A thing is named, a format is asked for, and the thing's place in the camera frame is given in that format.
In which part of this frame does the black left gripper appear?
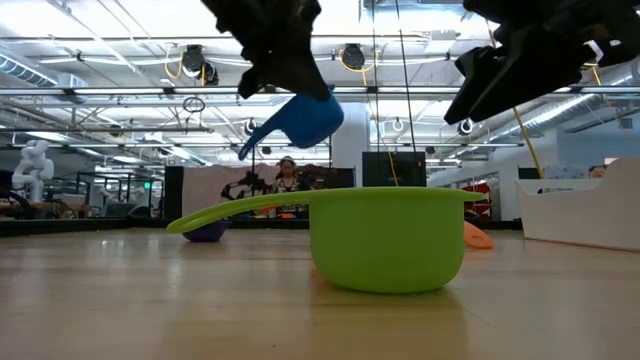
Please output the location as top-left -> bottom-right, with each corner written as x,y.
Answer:
199,0 -> 332,101

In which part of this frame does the silver ventilation duct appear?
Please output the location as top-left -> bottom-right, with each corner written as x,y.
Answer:
519,59 -> 640,139

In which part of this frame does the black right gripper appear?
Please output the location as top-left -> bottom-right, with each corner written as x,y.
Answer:
443,0 -> 640,125

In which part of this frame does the pale pink fabric partition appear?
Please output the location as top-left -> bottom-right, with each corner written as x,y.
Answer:
182,164 -> 281,219

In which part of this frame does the small navy measuring cup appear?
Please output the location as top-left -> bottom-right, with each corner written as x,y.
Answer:
182,219 -> 232,244

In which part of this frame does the person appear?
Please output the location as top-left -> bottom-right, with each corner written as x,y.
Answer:
272,155 -> 307,219

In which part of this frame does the orange measuring cup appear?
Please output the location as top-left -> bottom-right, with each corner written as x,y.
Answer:
463,220 -> 495,251

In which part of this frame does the medium blue measuring cup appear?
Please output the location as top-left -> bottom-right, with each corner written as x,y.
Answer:
237,84 -> 345,162

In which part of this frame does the tall narrow black panel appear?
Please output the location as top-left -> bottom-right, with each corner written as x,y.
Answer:
163,165 -> 185,221

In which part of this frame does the black ceiling cable reel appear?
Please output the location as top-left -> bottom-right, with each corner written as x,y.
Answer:
339,43 -> 367,71
182,43 -> 220,86

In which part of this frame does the yellow power cable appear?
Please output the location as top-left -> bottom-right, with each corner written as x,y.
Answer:
512,105 -> 546,180

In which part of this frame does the white plastic basket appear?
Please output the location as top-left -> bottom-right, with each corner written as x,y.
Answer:
514,157 -> 640,253

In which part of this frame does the red storage rack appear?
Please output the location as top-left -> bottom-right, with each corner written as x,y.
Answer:
452,182 -> 494,219

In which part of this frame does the black square panel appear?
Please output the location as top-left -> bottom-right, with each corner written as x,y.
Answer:
362,151 -> 427,188

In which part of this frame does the white robot figure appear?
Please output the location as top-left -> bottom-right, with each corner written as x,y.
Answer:
10,139 -> 55,204

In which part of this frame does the green measuring cup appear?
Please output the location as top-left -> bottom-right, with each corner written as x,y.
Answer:
166,186 -> 486,295

